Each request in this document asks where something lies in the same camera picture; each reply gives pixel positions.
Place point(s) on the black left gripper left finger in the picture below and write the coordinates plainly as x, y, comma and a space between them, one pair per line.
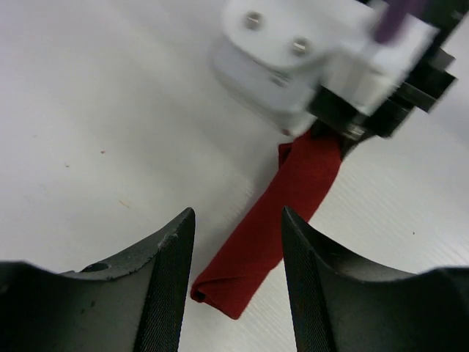
131, 301

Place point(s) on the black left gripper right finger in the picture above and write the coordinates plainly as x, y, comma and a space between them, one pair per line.
341, 301

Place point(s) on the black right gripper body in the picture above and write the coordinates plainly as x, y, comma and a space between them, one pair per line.
423, 87

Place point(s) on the dark red cloth napkin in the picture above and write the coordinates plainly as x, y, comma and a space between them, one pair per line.
307, 168

